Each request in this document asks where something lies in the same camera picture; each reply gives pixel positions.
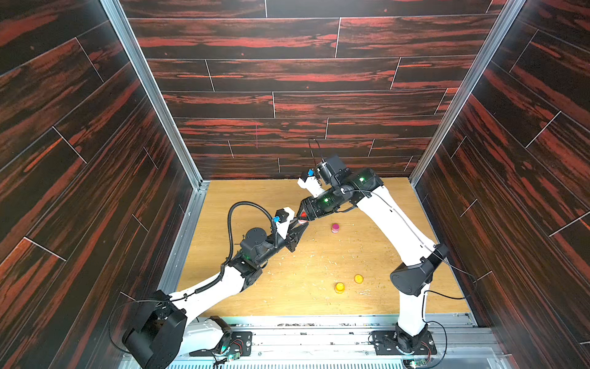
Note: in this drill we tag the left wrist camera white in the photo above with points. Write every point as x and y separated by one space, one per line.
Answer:
282 220

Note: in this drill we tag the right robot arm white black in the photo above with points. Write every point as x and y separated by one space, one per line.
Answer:
420 257

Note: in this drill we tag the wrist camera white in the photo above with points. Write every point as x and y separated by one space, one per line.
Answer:
282 220
311 183

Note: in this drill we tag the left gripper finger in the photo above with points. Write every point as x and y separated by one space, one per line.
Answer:
294 236
295 227

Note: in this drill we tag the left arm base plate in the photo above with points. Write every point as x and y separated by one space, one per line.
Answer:
238 345

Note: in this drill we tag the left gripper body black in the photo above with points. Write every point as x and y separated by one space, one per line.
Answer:
270 247

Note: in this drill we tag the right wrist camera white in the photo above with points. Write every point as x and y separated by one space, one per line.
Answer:
311 183

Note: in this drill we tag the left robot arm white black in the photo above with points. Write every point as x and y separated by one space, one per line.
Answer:
167 326

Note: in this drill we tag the aluminium front rail frame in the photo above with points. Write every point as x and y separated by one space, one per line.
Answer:
350 341

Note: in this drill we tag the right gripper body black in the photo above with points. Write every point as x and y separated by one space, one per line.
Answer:
306 210

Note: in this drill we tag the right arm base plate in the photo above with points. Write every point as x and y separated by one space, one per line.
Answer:
399 343

